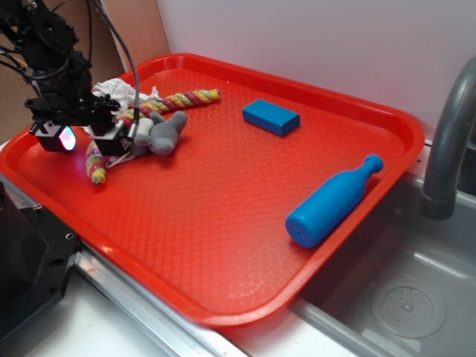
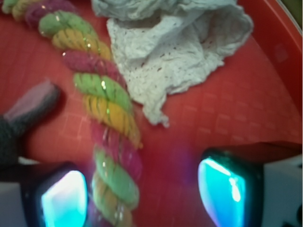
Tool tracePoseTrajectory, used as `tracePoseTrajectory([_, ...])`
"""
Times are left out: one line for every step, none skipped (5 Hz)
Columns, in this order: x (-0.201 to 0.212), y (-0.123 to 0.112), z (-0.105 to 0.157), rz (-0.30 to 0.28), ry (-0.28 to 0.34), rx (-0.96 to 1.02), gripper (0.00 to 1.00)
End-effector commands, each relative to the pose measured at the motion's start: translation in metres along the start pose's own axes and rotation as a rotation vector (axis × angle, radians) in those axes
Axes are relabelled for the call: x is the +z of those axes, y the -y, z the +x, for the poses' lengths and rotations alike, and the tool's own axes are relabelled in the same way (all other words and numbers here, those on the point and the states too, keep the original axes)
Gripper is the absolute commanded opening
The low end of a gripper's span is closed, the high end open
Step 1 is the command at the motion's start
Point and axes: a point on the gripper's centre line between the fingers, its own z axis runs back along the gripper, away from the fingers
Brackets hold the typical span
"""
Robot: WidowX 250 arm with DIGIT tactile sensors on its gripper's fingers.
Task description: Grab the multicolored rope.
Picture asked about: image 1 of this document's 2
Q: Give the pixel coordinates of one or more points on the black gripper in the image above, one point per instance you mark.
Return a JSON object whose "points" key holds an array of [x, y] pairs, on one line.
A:
{"points": [[65, 98]]}

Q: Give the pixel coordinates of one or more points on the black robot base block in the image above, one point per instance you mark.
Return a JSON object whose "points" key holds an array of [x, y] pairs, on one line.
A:
{"points": [[37, 253]]}

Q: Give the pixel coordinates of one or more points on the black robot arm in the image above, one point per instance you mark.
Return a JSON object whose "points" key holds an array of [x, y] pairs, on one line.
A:
{"points": [[41, 37]]}

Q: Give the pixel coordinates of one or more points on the crumpled white cloth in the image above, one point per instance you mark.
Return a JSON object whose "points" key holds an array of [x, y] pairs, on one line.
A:
{"points": [[120, 91]]}

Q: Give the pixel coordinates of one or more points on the grey plush elephant toy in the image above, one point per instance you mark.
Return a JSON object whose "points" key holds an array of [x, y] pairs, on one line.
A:
{"points": [[158, 135]]}

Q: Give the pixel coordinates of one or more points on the brown cardboard panel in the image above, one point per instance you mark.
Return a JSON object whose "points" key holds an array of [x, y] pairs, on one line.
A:
{"points": [[139, 25]]}

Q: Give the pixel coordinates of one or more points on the blue rectangular block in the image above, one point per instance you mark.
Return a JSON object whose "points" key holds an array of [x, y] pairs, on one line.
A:
{"points": [[271, 117]]}

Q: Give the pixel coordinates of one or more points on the red plastic tray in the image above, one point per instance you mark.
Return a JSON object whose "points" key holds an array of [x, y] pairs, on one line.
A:
{"points": [[204, 228]]}

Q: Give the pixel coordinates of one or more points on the blue plastic bottle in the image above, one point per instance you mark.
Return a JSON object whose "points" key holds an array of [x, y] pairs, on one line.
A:
{"points": [[313, 220]]}

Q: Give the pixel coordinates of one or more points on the grey plastic sink basin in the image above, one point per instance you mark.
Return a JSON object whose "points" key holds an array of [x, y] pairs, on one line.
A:
{"points": [[401, 284]]}

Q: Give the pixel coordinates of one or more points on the grey sink faucet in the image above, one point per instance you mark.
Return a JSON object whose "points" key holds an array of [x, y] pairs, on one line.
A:
{"points": [[451, 162]]}

